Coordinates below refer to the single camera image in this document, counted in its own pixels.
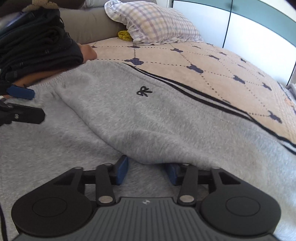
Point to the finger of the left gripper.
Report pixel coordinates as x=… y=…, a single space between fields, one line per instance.
x=20 y=92
x=20 y=113

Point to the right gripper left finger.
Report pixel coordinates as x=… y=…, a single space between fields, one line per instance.
x=104 y=177

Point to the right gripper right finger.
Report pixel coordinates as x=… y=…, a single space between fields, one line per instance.
x=188 y=177

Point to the light grey sweatpants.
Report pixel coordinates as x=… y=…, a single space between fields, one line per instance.
x=101 y=110

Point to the black sleeve forearm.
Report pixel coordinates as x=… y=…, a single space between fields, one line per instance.
x=36 y=41

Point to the person's bare hand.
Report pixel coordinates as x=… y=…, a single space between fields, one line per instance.
x=87 y=52

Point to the grey bed headboard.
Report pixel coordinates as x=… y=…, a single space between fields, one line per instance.
x=89 y=25

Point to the beige bear-pattern bed sheet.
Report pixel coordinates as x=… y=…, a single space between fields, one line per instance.
x=214 y=76

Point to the yellow crumpled cloth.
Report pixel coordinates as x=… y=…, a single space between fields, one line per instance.
x=125 y=36

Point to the purple checked fleece blanket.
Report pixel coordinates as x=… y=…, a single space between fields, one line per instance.
x=290 y=91

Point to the plaid purple pillow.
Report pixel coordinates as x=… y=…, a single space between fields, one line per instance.
x=151 y=24

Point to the white teal sliding wardrobe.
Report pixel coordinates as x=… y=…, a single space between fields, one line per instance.
x=261 y=32

